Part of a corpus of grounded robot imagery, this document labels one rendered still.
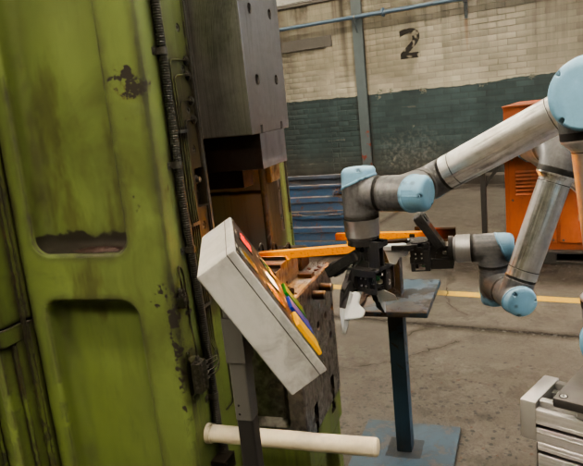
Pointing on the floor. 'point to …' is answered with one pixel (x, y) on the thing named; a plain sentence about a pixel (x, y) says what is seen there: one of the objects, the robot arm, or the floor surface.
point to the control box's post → (247, 413)
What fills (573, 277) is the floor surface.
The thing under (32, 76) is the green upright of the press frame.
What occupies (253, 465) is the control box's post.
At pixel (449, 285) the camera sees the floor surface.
